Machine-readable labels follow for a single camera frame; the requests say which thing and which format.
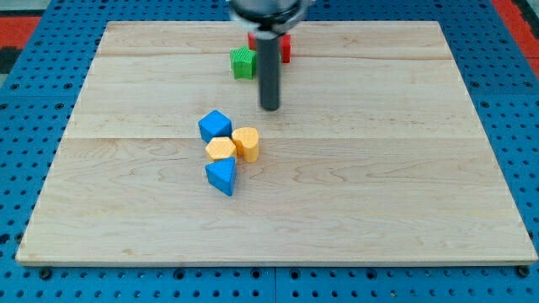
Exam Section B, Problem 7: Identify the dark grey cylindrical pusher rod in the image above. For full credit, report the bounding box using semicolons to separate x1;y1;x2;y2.
255;31;280;111

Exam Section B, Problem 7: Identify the green star block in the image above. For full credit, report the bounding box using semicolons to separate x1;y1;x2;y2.
230;45;256;79

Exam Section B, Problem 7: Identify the red block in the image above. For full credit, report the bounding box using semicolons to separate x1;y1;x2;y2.
248;32;291;63

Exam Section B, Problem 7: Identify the blue cube block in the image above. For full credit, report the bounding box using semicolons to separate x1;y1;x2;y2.
198;109;232;143

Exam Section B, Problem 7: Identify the yellow heart block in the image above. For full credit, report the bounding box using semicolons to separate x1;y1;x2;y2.
232;127;259;163

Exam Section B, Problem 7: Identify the yellow hexagon block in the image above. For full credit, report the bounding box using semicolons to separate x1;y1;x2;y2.
205;136;237;162

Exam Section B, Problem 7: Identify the blue triangle block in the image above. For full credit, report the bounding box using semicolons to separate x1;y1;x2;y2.
205;157;237;196

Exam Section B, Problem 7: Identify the light wooden board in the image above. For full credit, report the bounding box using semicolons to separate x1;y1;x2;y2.
16;21;537;267

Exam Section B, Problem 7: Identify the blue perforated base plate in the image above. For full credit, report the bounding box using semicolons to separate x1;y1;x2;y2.
1;1;538;302

